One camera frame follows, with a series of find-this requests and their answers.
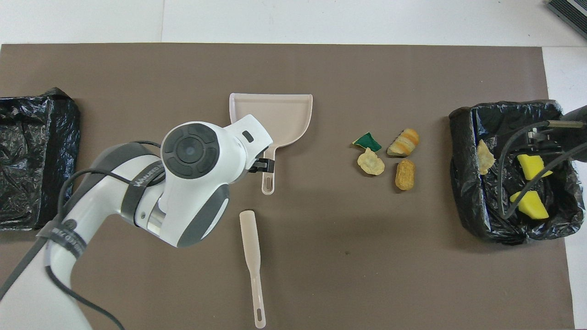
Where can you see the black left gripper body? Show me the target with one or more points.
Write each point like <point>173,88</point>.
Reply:
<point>266,166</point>

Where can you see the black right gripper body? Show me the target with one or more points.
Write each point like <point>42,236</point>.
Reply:
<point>577,135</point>

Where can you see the notched yellow sponge piece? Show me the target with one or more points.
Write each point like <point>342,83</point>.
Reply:
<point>531,166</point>

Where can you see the beige plastic dustpan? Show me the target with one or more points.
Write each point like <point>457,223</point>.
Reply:
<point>279,114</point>

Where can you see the pale torn bread chunk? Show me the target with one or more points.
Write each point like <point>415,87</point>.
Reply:
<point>485,158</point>

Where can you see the squarish yellow sponge piece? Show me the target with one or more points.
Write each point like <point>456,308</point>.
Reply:
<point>532,207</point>

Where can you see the beige hand brush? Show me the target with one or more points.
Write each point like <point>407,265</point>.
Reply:
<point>251,243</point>

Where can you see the pale bread piece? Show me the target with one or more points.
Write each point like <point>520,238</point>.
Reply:
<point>370,162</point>

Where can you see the green and yellow sponge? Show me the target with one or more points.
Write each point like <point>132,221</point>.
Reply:
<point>368,142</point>

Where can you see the striped croissant bread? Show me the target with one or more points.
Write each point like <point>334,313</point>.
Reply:
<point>403,143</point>

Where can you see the oval brown bread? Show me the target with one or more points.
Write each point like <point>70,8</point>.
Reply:
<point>405,174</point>

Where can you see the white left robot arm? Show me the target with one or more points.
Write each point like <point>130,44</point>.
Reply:
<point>202,183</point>

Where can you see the black bag-lined bin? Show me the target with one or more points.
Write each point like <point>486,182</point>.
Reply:
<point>477,201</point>
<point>32,160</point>

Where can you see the brown table mat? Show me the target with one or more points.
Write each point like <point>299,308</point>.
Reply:
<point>293,64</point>

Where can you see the dark ribbed device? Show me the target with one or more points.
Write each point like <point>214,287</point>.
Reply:
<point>573,11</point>

